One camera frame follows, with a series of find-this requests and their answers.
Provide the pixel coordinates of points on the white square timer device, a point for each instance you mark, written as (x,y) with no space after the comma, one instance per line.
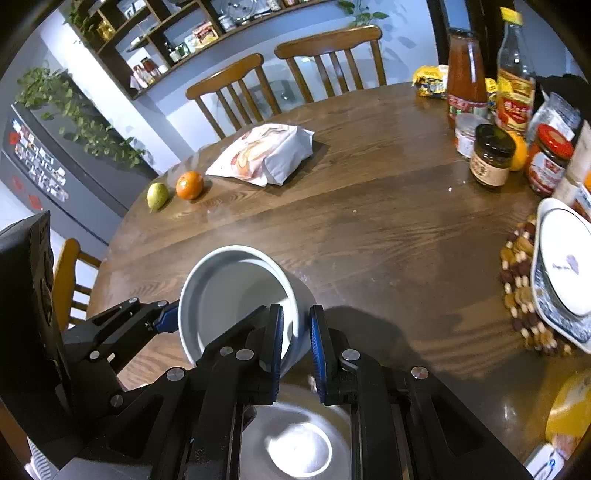
(545,464)

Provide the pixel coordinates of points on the white dark-rimmed bowl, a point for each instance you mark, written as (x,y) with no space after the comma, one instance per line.
(568,267)

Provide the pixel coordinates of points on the row of shelf jars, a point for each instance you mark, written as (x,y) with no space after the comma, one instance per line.
(147,69)

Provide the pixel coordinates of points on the brown jar with dark lid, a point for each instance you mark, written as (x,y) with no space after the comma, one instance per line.
(491,157)

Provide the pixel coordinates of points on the trailing green plant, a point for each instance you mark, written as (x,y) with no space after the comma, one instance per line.
(78,115)

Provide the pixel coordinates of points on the small leafy shelf plant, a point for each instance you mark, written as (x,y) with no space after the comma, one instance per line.
(362,14)

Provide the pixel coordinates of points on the small white-lidded jar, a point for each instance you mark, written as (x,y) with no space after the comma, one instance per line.
(464,138)

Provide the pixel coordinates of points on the black bag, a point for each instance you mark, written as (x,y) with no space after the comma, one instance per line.
(561,83)

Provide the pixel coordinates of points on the glass pot lid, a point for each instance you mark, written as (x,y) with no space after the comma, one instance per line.
(238,10)

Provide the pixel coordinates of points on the green pear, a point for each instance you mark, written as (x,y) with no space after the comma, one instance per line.
(157,196)

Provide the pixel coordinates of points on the red sauce bottle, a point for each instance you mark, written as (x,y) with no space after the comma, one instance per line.
(466,69)

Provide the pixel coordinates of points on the cluster of fridge magnets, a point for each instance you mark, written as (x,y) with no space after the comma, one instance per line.
(39,161)

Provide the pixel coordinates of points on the grey refrigerator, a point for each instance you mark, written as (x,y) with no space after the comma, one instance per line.
(92,184)

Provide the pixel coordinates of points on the white straight-sided ramekin bowl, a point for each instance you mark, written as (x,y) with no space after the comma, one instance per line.
(231,286)

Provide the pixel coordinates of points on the white snack bag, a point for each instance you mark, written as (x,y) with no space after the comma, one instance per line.
(268,154)

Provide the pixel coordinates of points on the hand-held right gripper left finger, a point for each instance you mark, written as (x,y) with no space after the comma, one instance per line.
(276,341)

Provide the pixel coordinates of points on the yellow-capped vinegar bottle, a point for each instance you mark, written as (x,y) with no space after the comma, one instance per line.
(515,92)

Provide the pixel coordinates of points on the blue patterned serving dish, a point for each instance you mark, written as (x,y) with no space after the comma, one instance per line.
(547,314)

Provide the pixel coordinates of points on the white round bowl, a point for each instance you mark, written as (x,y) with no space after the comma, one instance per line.
(295,452)

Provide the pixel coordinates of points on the yellow snack packet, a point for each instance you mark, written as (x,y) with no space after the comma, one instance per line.
(429,83)

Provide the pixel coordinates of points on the dark wooden wall shelf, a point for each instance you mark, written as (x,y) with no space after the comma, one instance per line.
(124,78)

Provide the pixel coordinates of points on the red-lidded sauce jar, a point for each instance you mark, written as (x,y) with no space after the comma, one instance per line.
(549,161)

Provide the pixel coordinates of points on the wooden dining chair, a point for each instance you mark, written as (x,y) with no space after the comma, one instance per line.
(64,277)
(226,74)
(328,41)

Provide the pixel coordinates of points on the wooden bead trivet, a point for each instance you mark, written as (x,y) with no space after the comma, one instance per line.
(519,286)

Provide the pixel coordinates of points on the clear plastic food bag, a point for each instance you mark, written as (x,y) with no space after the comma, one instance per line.
(558,113)

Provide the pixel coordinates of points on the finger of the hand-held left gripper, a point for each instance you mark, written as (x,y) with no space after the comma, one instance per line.
(168,318)

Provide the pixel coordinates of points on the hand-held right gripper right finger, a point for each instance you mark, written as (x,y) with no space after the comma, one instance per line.
(318,350)

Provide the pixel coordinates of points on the orange tangerine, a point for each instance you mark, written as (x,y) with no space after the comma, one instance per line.
(189,185)

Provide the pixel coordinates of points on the yellow nut bag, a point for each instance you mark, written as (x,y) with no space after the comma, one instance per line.
(570,410)

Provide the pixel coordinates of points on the yellow citrus fruit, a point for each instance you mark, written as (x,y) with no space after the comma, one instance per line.
(519,152)

